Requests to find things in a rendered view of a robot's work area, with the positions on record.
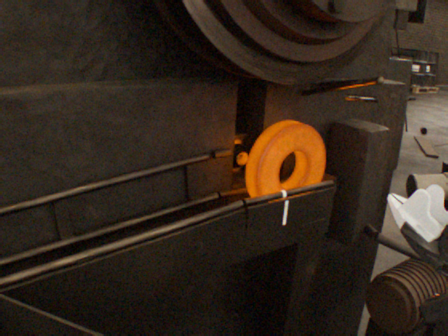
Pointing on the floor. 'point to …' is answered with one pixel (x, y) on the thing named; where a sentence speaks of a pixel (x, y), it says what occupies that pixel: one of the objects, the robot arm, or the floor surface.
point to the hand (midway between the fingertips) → (394, 206)
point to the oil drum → (397, 70)
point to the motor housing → (402, 298)
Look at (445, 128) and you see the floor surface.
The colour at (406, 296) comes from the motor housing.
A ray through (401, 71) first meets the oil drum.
